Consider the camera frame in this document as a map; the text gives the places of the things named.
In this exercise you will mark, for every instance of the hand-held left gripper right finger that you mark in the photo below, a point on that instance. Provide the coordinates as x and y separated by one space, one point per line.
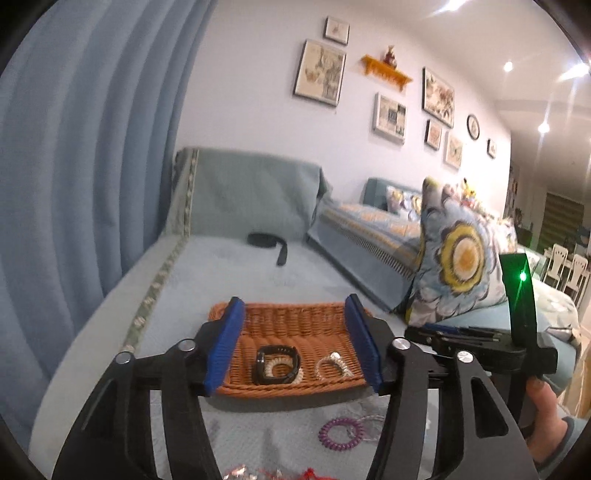
362 346

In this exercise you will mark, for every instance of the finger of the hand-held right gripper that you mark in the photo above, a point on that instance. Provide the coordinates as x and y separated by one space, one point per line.
452 333

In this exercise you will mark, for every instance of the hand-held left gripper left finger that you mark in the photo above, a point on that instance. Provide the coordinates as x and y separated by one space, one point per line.
226 346

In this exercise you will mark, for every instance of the brown wicker basket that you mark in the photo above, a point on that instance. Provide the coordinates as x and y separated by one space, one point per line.
295 323

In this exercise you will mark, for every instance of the person's right forearm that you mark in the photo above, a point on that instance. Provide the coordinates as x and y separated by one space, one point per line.
570 443

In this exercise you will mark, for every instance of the person's right hand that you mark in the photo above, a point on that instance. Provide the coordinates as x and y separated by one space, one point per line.
547 410

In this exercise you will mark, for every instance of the white dining chair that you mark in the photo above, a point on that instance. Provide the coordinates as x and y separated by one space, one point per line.
556 265
577 277

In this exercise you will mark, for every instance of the teal sofa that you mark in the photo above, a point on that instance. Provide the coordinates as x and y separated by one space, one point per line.
231 277

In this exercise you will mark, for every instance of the large floral pillow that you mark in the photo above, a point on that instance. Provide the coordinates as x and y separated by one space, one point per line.
461 258

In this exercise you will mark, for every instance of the plush toys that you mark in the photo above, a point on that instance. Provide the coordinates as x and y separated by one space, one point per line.
468 191

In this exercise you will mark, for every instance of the small floral pillow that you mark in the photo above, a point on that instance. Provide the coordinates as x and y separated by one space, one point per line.
401 201

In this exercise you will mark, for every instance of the teal sofa back cushion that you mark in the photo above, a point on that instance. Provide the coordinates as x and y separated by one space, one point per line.
249 194

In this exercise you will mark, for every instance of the dark teal sofa backrest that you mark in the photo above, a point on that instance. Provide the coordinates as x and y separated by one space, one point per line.
371 191

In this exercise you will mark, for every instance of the tiny framed picture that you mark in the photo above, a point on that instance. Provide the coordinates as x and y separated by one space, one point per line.
491 148

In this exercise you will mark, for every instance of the light framed picture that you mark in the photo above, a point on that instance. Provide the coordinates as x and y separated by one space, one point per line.
454 150

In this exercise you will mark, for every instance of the round ceiling light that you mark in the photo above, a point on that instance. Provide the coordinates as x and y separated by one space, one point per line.
544 127
508 66

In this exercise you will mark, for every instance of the small dark framed picture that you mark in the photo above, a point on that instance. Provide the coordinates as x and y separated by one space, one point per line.
433 134

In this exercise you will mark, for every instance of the dark framed floral picture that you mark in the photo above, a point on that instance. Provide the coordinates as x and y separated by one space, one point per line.
438 98

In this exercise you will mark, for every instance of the white framed picture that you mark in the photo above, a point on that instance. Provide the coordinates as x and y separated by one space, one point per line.
390 118

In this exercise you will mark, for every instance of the blue curtain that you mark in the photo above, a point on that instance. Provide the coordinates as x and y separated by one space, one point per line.
92 138

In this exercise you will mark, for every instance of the large framed picture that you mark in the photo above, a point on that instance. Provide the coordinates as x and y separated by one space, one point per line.
319 74

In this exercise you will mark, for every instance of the small figurine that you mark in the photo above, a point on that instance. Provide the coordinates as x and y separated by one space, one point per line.
390 55

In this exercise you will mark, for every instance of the oval wall clock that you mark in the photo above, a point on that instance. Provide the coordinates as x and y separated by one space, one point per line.
473 127

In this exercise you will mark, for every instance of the orange wall shelf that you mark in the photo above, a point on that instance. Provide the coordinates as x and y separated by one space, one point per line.
388 71

